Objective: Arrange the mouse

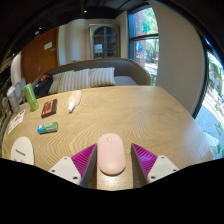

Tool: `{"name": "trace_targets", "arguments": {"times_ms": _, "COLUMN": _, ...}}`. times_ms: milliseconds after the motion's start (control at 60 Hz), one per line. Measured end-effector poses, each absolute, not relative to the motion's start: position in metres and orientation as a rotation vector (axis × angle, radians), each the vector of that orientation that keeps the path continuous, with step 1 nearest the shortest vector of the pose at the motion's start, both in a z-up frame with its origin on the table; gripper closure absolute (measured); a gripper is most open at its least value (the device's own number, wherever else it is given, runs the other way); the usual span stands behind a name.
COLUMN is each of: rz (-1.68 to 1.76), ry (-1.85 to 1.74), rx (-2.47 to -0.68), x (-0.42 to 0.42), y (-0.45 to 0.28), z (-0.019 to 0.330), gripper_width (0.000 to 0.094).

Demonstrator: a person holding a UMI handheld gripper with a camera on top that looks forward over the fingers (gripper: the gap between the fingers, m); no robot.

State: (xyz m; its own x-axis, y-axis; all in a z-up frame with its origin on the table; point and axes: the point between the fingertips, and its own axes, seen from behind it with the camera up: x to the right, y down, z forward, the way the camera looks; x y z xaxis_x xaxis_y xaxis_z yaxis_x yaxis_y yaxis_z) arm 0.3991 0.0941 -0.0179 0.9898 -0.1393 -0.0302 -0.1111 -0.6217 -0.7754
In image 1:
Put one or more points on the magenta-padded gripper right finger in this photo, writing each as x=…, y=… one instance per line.
x=151, y=165

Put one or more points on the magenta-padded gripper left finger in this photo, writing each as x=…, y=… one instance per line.
x=71, y=168

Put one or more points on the pink computer mouse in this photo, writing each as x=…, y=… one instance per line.
x=111, y=155

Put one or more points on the white round mouse pad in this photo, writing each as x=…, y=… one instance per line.
x=22, y=150

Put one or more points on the small green blue packet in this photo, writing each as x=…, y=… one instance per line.
x=47, y=127

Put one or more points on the black box with orange print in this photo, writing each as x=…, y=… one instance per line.
x=49, y=108

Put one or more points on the white printed leaflet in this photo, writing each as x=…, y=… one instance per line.
x=16, y=121

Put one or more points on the green drink can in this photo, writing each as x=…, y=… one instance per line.
x=31, y=97

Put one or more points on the black and orange backpack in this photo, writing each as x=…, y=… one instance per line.
x=43, y=87

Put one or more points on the striped cushion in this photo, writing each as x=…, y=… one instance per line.
x=102, y=76
x=76, y=80
x=56, y=83

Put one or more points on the grey curved sofa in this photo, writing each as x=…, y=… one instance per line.
x=128, y=71

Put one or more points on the brown wooden door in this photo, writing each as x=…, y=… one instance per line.
x=38, y=56

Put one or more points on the dark-framed window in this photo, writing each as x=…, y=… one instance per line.
x=143, y=36

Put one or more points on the arched glass-door cabinet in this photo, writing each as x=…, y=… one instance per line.
x=104, y=41

